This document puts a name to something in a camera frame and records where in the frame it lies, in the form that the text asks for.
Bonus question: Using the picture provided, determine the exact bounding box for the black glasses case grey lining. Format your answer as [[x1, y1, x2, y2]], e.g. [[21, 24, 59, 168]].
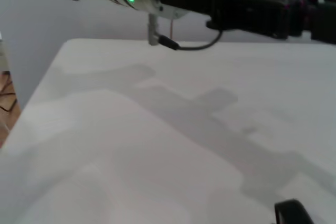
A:
[[274, 199, 312, 224]]

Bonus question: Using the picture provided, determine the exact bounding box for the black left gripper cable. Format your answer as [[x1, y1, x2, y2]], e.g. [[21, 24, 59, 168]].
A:
[[157, 28, 224, 51]]

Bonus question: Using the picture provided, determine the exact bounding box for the silver left cable connector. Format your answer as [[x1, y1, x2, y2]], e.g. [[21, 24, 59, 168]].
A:
[[148, 13, 161, 46]]

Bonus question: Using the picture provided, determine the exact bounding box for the black floor cable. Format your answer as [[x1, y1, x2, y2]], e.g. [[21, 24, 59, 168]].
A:
[[0, 76, 18, 114]]

